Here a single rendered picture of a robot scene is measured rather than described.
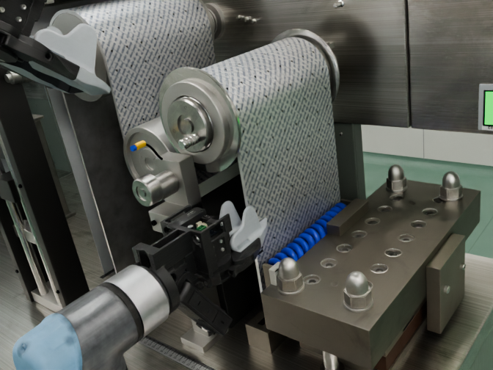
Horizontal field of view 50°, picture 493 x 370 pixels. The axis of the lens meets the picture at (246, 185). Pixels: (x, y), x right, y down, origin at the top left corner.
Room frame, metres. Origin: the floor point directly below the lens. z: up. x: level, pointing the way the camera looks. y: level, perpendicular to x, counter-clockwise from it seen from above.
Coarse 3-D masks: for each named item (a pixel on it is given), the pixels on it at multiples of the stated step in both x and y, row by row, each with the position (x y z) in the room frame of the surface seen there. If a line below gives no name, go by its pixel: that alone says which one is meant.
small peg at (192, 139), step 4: (188, 136) 0.65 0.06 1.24; (192, 136) 0.65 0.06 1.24; (196, 136) 0.65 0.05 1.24; (180, 140) 0.64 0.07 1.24; (184, 140) 0.64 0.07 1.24; (188, 140) 0.64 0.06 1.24; (192, 140) 0.65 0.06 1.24; (196, 140) 0.65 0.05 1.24; (180, 144) 0.64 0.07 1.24; (184, 144) 0.64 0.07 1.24; (188, 144) 0.64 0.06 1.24; (192, 144) 0.65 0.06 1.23; (180, 148) 0.64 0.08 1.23; (184, 148) 0.64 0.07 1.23
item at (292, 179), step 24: (312, 120) 0.77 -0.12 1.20; (264, 144) 0.68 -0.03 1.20; (288, 144) 0.72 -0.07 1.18; (312, 144) 0.77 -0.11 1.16; (240, 168) 0.65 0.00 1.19; (264, 168) 0.68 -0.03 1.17; (288, 168) 0.72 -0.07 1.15; (312, 168) 0.76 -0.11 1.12; (336, 168) 0.81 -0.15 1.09; (264, 192) 0.67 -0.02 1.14; (288, 192) 0.71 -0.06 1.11; (312, 192) 0.76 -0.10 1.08; (336, 192) 0.81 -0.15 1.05; (264, 216) 0.67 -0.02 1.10; (288, 216) 0.71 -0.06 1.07; (312, 216) 0.75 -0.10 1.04; (264, 240) 0.66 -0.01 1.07; (288, 240) 0.70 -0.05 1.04
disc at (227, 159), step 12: (180, 72) 0.69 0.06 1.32; (192, 72) 0.68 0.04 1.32; (204, 72) 0.66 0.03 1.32; (168, 84) 0.71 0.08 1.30; (204, 84) 0.67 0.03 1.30; (216, 84) 0.65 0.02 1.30; (216, 96) 0.65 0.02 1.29; (228, 96) 0.64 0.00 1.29; (228, 108) 0.64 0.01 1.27; (228, 120) 0.64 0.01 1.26; (240, 132) 0.64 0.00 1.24; (228, 144) 0.65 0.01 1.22; (240, 144) 0.64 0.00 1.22; (228, 156) 0.65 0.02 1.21; (204, 168) 0.69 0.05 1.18; (216, 168) 0.67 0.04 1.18
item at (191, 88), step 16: (192, 80) 0.68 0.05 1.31; (176, 96) 0.69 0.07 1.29; (192, 96) 0.67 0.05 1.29; (208, 96) 0.65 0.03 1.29; (208, 112) 0.65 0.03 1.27; (224, 112) 0.65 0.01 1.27; (224, 128) 0.64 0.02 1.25; (176, 144) 0.70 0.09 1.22; (224, 144) 0.64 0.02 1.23; (208, 160) 0.66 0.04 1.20
